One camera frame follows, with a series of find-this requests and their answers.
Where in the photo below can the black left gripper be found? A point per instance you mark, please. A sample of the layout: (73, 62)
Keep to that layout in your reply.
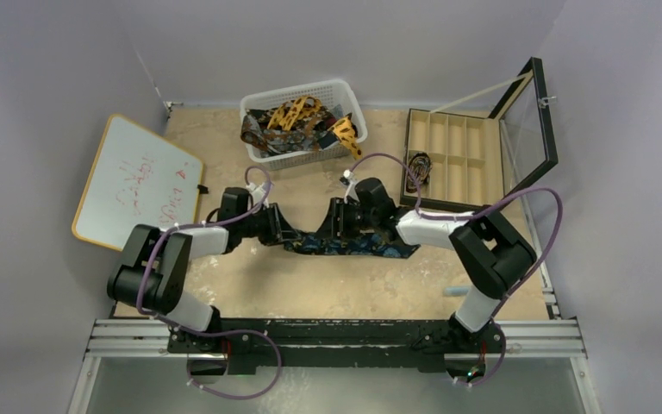
(277, 229)

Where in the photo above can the dark brown patterned tie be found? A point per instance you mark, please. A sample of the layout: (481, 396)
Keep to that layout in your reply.
(268, 137)

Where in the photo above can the rolled cat pattern tie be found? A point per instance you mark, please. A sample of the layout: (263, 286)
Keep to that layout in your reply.
(420, 167)

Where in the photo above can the aluminium frame rail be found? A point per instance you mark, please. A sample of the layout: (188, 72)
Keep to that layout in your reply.
(353, 310)

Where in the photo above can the light blue marker pen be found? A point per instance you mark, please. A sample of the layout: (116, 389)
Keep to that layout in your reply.
(456, 291)

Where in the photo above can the navy blue shell pattern tie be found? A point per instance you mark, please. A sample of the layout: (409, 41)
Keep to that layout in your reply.
(368, 244)

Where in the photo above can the yellow framed whiteboard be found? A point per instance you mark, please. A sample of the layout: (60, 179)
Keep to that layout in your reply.
(137, 177)

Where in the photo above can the white plastic basket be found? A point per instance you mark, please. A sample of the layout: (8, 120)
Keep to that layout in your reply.
(336, 94)

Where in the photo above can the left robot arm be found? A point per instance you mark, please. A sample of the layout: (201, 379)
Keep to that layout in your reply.
(152, 268)

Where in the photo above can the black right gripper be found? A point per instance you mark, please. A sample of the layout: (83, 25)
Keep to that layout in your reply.
(335, 219)

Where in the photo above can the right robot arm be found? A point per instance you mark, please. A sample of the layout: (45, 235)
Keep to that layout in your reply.
(495, 256)

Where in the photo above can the black tie display box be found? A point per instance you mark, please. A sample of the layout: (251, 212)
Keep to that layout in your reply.
(479, 159)

